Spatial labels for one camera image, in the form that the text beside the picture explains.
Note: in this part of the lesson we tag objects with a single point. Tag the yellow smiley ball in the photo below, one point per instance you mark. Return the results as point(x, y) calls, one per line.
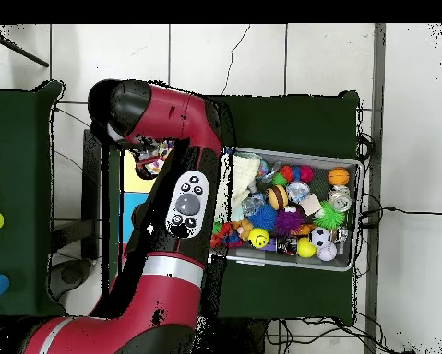
point(258, 238)

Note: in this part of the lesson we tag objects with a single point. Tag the dark green side table cloth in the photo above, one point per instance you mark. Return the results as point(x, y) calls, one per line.
point(17, 166)

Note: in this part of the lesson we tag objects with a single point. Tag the grey round floor base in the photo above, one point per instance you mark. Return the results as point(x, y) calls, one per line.
point(71, 274)

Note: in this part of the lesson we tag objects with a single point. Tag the wooden box with three holes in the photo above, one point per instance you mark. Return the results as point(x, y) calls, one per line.
point(132, 180)

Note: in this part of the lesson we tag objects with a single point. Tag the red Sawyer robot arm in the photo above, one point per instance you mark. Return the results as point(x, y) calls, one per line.
point(169, 110)

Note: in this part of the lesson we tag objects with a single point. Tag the black and white soccer ball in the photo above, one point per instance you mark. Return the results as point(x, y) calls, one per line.
point(319, 237)

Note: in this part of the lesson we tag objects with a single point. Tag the shallow silver mesh bin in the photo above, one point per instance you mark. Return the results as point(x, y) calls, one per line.
point(316, 263)

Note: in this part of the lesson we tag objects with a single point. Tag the large blue spiky ball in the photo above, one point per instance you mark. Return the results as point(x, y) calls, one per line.
point(263, 217)

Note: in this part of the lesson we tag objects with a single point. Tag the silver can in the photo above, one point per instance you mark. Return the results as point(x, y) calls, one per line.
point(340, 199)

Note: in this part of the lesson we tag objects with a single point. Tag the orange ball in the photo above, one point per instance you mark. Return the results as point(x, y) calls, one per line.
point(338, 176)

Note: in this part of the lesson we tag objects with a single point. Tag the black tripod leg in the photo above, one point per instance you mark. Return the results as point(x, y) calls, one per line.
point(21, 51)

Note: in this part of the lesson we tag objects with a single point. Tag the purple spiky monster toy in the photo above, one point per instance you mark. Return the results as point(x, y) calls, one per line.
point(289, 221)

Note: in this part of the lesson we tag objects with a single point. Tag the green spiky ball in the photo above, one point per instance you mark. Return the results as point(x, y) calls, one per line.
point(329, 217)

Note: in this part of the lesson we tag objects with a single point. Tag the cream yellow cloth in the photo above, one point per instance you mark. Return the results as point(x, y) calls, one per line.
point(241, 173)

